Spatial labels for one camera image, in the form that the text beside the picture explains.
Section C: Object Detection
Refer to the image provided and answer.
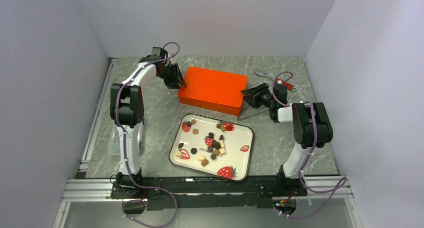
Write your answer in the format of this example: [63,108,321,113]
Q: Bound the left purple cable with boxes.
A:
[114,42,181,228]

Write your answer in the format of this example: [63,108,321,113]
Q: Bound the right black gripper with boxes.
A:
[240,83,276,109]

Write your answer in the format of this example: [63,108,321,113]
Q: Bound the white strawberry tray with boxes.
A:
[168,114,255,182]

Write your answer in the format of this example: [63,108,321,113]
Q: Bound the clear plastic screw box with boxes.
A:
[107,123,145,155]

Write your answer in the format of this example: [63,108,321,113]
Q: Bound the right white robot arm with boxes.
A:
[241,82,334,195]

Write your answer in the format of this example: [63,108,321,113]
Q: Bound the white swirl chocolate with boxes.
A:
[197,155,206,161]

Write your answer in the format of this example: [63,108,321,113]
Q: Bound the orange box lid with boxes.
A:
[177,66,248,110]

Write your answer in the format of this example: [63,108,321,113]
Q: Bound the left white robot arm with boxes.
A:
[109,47,187,198]

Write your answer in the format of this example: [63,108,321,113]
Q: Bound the caramel chocolate piece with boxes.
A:
[201,159,209,167]

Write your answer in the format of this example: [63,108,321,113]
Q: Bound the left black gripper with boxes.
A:
[158,64,188,90]

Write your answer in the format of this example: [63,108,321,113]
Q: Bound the orange chocolate box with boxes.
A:
[178,96,243,116]

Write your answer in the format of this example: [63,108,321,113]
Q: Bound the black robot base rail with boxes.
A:
[110,172,308,211]

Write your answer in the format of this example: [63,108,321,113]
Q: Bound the red handled wrench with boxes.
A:
[254,69,297,92]

